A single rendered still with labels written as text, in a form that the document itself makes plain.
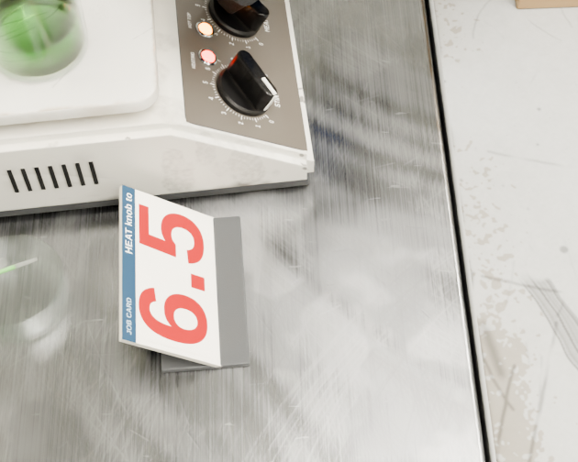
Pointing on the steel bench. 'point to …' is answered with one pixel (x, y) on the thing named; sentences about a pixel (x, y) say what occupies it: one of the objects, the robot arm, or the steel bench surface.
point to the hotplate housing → (132, 150)
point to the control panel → (276, 66)
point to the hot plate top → (83, 71)
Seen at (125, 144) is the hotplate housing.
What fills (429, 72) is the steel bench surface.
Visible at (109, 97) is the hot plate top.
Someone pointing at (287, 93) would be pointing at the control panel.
